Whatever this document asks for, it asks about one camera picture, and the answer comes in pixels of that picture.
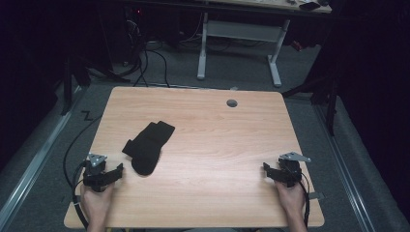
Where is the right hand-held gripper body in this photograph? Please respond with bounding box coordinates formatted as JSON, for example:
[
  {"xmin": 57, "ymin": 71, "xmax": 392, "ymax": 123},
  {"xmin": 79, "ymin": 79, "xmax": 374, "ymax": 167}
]
[{"xmin": 278, "ymin": 151, "xmax": 312, "ymax": 189}]

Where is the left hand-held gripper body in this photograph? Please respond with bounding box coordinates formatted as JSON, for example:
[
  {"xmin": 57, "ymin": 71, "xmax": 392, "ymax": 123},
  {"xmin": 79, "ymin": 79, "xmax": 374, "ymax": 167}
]
[{"xmin": 82, "ymin": 153, "xmax": 112, "ymax": 193}]

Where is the black sock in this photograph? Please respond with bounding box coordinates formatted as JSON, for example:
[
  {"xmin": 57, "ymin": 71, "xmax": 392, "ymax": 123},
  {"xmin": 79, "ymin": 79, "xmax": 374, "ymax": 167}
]
[{"xmin": 121, "ymin": 120, "xmax": 176, "ymax": 177}]

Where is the person's left hand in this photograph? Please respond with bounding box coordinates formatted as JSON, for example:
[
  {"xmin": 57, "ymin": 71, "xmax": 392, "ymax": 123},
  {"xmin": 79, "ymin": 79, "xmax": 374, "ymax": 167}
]
[{"xmin": 79, "ymin": 182, "xmax": 116, "ymax": 222}]

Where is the person's right hand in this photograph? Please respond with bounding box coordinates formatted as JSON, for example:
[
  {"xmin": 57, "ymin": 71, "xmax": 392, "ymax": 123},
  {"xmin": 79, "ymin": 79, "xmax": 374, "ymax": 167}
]
[{"xmin": 275, "ymin": 181, "xmax": 307, "ymax": 220}]

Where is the black metal stand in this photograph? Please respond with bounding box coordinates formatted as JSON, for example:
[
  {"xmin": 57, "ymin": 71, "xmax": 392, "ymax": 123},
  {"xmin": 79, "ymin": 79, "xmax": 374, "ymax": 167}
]
[
  {"xmin": 60, "ymin": 53, "xmax": 131, "ymax": 117},
  {"xmin": 281, "ymin": 72, "xmax": 340, "ymax": 136}
]

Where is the black computer tower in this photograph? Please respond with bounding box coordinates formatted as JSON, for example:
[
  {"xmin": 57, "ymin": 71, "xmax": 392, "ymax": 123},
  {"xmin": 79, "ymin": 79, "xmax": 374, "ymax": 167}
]
[{"xmin": 123, "ymin": 5, "xmax": 147, "ymax": 66}]

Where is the black device on desk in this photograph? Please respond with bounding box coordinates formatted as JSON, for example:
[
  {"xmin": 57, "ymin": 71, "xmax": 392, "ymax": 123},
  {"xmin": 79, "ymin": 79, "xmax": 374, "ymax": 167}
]
[{"xmin": 298, "ymin": 1, "xmax": 322, "ymax": 12}]

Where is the light wooden desk top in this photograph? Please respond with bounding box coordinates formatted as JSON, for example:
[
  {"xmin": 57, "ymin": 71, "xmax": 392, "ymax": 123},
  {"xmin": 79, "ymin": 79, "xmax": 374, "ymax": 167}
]
[{"xmin": 206, "ymin": 0, "xmax": 333, "ymax": 15}]

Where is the left hand-held gripper black cable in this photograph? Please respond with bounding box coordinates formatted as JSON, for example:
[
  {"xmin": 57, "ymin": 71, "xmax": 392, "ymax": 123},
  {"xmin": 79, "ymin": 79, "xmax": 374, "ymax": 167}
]
[{"xmin": 72, "ymin": 159, "xmax": 90, "ymax": 231}]

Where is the long black floor cable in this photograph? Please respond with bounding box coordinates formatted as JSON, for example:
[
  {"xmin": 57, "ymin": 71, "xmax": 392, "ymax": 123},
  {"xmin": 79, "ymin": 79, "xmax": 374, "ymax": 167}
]
[{"xmin": 63, "ymin": 115, "xmax": 103, "ymax": 191}]

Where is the aluminium floor rail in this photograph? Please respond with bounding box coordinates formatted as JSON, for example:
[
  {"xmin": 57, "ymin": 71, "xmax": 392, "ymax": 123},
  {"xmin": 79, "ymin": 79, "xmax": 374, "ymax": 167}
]
[
  {"xmin": 313, "ymin": 102, "xmax": 377, "ymax": 232},
  {"xmin": 0, "ymin": 85, "xmax": 85, "ymax": 227}
]

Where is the bundle of black floor cables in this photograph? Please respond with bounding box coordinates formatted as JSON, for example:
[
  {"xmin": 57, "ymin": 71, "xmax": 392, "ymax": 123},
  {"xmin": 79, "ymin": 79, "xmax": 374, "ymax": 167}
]
[{"xmin": 123, "ymin": 47, "xmax": 171, "ymax": 89}]

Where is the white metal desk frame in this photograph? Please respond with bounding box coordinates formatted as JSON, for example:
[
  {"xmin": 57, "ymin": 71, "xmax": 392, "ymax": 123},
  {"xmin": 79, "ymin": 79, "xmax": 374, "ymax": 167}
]
[{"xmin": 196, "ymin": 12, "xmax": 291, "ymax": 88}]

